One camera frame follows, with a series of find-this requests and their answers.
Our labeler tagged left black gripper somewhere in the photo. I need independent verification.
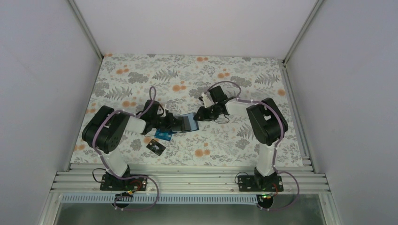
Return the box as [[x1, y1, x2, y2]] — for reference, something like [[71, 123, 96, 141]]
[[151, 112, 182, 132]]

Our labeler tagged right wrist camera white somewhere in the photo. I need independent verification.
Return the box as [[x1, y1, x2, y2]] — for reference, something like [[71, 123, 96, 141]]
[[199, 93, 214, 108]]

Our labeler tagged perforated cable duct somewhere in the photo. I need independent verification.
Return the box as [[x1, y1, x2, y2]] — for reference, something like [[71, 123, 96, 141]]
[[61, 193, 257, 205]]

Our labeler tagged blue credit card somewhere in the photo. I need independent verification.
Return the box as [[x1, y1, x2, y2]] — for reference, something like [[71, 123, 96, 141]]
[[154, 130, 173, 141]]

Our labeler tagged plain black card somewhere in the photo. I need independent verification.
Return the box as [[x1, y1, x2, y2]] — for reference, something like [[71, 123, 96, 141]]
[[181, 115, 193, 132]]

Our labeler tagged blue card holder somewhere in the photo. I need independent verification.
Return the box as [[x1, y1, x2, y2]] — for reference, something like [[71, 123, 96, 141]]
[[172, 112, 199, 134]]

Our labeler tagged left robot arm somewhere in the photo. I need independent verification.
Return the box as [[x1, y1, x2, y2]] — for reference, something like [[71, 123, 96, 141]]
[[82, 100, 189, 190]]

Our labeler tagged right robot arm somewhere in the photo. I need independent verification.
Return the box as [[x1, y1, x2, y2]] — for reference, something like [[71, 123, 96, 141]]
[[194, 86, 288, 191]]

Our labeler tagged floral table mat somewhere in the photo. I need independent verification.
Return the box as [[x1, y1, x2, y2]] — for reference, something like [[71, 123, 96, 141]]
[[83, 54, 303, 167]]

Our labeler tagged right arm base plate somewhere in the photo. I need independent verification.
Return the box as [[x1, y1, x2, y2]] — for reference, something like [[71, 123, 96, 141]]
[[237, 175, 284, 192]]

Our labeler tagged black card with chip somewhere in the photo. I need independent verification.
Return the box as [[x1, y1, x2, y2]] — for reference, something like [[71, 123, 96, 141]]
[[146, 139, 166, 156]]

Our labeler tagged aluminium rail frame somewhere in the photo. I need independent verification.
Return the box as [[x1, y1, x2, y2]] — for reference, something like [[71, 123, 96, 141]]
[[39, 160, 341, 225]]

